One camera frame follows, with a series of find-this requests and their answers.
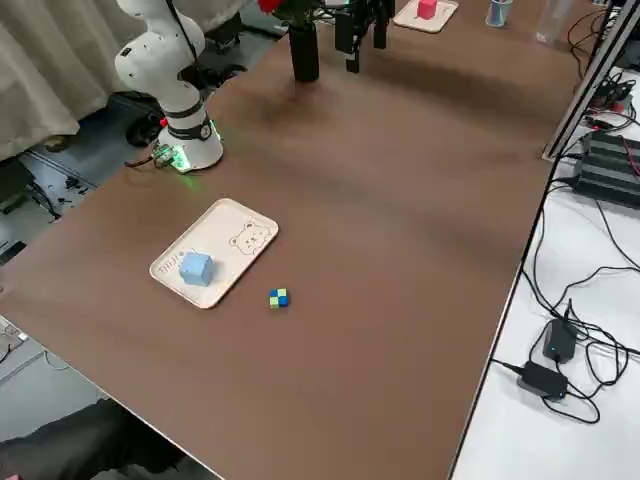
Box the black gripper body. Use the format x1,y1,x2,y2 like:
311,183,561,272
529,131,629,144
347,0,397,15

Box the blue foam block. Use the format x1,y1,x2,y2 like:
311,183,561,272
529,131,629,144
178,250,217,288

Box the black vase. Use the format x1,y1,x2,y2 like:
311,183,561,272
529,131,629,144
288,25,321,83

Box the red rose bouquet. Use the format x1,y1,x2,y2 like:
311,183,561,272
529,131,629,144
256,0,324,29

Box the tray with rabbit print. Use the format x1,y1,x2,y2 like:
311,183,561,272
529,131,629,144
392,0,460,35

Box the blue translucent pen cup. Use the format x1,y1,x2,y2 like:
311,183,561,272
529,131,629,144
486,0,514,27

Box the green circuit board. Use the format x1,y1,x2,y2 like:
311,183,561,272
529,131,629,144
151,143,177,170

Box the tray with bear print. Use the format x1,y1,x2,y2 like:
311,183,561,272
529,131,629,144
148,197,280,310

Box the black ribbed box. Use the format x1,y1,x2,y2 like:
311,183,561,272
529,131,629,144
568,129,640,207

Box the green blue checkered cube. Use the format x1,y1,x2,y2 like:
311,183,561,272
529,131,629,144
268,286,293,311

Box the beige curtain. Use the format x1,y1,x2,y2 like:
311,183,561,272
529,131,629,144
0,0,154,164

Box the black power adapter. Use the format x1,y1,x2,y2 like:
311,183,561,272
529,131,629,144
516,360,571,401
541,317,580,363

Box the person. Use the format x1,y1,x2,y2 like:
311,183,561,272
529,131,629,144
0,398,224,480

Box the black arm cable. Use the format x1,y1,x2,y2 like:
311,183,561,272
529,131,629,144
166,0,204,69

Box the aluminium camera post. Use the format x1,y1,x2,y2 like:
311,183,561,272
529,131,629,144
541,0,639,163

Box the red clip wires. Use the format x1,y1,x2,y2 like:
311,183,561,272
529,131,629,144
585,68,640,133

